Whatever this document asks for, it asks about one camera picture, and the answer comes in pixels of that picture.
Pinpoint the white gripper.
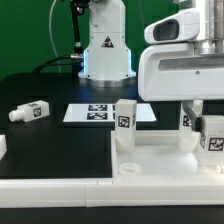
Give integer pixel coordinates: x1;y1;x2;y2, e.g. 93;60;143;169
138;43;224;131

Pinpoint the white square table top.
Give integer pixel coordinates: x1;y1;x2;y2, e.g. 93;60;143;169
111;131;224;185

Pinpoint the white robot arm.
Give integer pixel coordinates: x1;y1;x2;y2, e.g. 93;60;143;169
76;0;224;112

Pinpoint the white marker sheet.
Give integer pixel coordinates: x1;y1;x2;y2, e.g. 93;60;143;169
63;103;156;122

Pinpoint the white left obstacle bar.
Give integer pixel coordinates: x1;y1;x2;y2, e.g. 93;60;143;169
0;135;7;160

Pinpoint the white obstacle bar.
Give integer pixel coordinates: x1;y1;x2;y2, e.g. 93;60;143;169
0;175;224;208
0;135;7;160

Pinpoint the white front obstacle bar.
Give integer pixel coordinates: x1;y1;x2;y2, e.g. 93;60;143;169
0;175;224;208

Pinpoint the black cable bundle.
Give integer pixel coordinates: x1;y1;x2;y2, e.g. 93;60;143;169
31;0;84;75

